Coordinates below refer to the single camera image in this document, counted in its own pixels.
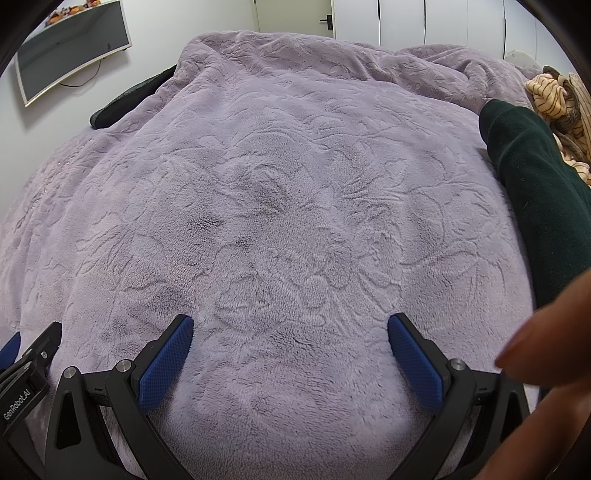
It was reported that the dark green beaded sweater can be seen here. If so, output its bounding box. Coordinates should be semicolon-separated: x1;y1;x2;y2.
479;99;591;402

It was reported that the purple embossed blanket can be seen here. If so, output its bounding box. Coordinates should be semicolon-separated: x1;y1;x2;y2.
0;28;548;480

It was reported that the person's right hand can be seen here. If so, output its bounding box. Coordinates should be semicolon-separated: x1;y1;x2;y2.
478;270;591;480

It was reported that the wall-mounted curved monitor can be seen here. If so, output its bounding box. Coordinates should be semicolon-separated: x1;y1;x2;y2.
14;0;133;107

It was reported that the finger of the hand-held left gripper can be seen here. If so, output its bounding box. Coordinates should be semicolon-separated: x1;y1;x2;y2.
18;322;63;370
0;332;21;370

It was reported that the black monitor cable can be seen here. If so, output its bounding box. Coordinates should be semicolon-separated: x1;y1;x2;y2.
60;58;100;88

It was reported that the row of colourful figurines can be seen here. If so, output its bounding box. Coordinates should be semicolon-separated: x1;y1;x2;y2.
46;0;100;24

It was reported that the black cushion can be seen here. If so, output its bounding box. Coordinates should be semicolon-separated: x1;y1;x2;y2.
90;65;178;130

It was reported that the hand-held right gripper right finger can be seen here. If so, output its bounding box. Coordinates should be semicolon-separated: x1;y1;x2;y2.
388;313;541;480

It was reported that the beige striped garment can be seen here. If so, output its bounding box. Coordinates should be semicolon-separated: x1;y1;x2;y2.
525;67;591;185

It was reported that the white wardrobe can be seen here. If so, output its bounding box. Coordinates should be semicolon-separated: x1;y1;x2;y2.
332;0;541;61

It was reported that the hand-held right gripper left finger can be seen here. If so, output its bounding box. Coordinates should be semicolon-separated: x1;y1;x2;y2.
44;314;195;480

